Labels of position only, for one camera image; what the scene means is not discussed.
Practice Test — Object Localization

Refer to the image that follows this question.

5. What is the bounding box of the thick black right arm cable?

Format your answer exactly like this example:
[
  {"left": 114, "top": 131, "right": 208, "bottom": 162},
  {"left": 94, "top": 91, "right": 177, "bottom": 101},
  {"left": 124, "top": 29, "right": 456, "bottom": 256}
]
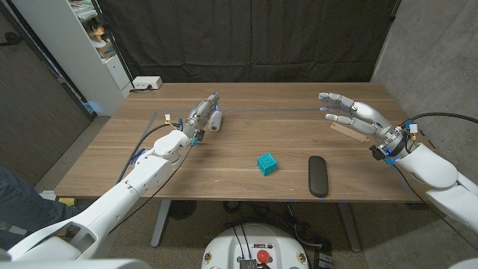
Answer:
[{"left": 401, "top": 111, "right": 478, "bottom": 130}]

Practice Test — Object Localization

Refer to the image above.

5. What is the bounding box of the black power adapter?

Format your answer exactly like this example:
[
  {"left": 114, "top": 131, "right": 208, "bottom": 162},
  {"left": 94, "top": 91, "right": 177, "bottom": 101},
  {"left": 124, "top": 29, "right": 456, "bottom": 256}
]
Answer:
[{"left": 315, "top": 238, "right": 334, "bottom": 269}]

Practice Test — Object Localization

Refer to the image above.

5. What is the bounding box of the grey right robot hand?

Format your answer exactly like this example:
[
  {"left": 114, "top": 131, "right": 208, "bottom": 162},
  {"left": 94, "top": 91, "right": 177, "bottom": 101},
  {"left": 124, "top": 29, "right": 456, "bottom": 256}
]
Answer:
[{"left": 317, "top": 91, "right": 410, "bottom": 165}]

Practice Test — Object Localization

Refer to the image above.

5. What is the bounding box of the black fabric backdrop curtain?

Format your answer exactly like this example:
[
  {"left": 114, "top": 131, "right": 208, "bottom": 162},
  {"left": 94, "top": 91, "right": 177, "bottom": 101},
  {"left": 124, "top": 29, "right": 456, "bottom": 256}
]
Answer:
[{"left": 96, "top": 0, "right": 403, "bottom": 84}]

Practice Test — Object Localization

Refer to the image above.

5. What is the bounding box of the grey metal table leg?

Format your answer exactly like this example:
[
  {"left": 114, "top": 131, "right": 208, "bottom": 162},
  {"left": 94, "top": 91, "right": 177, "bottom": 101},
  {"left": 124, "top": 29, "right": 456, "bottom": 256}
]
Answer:
[
  {"left": 335, "top": 201, "right": 362, "bottom": 253},
  {"left": 150, "top": 200, "right": 173, "bottom": 248}
]

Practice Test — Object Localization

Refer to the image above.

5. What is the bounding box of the cardboard box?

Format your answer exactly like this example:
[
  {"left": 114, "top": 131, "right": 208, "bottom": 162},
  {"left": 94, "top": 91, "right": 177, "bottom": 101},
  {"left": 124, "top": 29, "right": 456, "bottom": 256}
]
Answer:
[{"left": 97, "top": 40, "right": 117, "bottom": 59}]

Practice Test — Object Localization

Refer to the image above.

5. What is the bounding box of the white power strip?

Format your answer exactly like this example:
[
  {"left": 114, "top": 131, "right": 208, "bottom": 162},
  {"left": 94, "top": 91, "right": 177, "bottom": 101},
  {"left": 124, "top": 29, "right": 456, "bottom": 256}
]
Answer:
[{"left": 132, "top": 75, "right": 164, "bottom": 90}]

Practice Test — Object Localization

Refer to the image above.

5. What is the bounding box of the person's leg in jeans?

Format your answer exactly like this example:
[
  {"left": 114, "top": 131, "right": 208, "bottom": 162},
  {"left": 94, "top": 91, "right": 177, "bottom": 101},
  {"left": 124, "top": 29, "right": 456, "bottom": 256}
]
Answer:
[{"left": 0, "top": 166, "right": 78, "bottom": 251}]

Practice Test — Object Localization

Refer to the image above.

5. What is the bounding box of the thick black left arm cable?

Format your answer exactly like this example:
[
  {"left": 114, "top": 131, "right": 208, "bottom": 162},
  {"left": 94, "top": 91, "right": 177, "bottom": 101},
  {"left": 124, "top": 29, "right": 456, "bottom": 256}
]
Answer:
[{"left": 116, "top": 123, "right": 184, "bottom": 185}]

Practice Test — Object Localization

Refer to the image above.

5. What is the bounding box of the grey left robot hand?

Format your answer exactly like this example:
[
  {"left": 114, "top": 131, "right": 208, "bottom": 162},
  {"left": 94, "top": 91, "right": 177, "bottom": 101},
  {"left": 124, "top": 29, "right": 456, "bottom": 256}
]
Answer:
[{"left": 181, "top": 89, "right": 221, "bottom": 146}]

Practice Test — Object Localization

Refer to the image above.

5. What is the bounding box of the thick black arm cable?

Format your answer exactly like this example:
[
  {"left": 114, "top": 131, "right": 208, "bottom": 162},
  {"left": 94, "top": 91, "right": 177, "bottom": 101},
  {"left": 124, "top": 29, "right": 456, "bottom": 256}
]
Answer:
[
  {"left": 401, "top": 111, "right": 478, "bottom": 130},
  {"left": 116, "top": 123, "right": 184, "bottom": 185}
]

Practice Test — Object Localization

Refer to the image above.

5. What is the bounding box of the yellow toy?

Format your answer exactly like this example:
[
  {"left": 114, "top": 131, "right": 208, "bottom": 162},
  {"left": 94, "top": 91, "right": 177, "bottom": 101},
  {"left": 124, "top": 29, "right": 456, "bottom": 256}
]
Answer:
[{"left": 88, "top": 25, "right": 106, "bottom": 42}]

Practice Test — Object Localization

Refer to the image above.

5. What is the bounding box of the black glasses case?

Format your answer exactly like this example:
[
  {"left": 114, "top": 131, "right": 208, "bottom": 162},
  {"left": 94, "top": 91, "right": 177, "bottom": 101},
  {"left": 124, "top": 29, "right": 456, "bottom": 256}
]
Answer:
[{"left": 308, "top": 155, "right": 329, "bottom": 199}]

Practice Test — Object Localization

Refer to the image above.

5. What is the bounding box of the white shelf cabinet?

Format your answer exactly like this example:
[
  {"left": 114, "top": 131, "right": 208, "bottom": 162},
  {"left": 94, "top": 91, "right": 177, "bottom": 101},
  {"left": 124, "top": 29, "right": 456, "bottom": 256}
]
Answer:
[{"left": 10, "top": 0, "right": 134, "bottom": 117}]

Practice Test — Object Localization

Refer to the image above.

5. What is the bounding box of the white thread spool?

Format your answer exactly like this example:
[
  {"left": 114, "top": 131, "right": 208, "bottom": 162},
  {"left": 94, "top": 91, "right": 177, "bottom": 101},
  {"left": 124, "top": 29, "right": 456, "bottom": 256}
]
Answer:
[{"left": 208, "top": 110, "right": 223, "bottom": 133}]

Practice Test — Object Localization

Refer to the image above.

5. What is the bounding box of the black door handle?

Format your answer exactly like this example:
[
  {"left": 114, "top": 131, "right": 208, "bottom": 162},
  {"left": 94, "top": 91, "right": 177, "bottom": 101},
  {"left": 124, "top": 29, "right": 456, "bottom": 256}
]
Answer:
[{"left": 0, "top": 31, "right": 23, "bottom": 48}]

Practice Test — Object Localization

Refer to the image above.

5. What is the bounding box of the flat wooden stick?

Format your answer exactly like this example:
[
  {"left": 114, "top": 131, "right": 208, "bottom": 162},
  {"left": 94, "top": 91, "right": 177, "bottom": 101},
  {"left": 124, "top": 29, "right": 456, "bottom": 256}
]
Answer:
[{"left": 329, "top": 122, "right": 371, "bottom": 144}]

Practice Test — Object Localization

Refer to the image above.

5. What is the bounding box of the white robot torso base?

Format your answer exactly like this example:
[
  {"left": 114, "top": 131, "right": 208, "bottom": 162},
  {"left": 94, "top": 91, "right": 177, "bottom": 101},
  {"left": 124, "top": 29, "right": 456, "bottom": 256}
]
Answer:
[{"left": 201, "top": 223, "right": 310, "bottom": 269}]

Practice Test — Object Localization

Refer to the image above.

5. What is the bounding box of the teal plastic block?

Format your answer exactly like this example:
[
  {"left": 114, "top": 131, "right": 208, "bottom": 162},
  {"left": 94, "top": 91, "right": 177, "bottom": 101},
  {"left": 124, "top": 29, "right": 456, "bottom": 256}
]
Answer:
[{"left": 256, "top": 152, "right": 279, "bottom": 177}]

